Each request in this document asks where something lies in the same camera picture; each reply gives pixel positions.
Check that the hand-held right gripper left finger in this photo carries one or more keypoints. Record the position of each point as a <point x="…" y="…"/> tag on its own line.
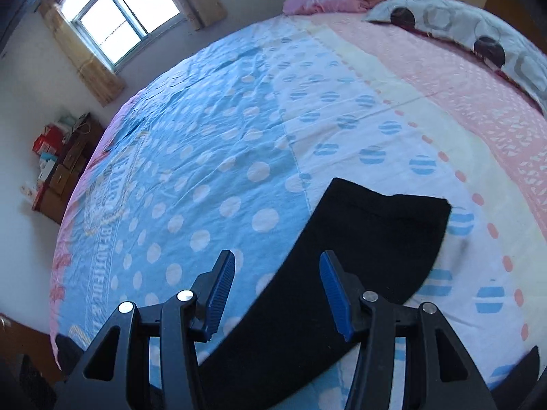
<point x="220" y="290"/>

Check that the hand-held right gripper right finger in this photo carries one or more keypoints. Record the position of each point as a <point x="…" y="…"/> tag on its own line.
<point x="335" y="290"/>

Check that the wooden cabinet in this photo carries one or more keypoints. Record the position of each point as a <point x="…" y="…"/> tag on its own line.
<point x="64" y="171"/>

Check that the polka dot bed sheet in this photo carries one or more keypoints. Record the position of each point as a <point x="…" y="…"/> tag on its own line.
<point x="213" y="136"/>

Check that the black pants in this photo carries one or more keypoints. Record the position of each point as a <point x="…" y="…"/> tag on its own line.
<point x="342" y="222"/>

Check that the pile of white boxes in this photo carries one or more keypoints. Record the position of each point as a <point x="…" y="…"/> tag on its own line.
<point x="47" y="168"/>

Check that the window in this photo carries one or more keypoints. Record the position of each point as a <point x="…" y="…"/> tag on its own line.
<point x="124" y="13"/>

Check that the grey circle pattern pillow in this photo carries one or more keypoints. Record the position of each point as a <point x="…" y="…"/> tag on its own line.
<point x="448" y="21"/>

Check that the wooden door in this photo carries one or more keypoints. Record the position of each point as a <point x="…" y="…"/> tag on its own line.
<point x="25" y="337"/>

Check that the red box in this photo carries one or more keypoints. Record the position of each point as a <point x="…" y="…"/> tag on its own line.
<point x="47" y="141"/>

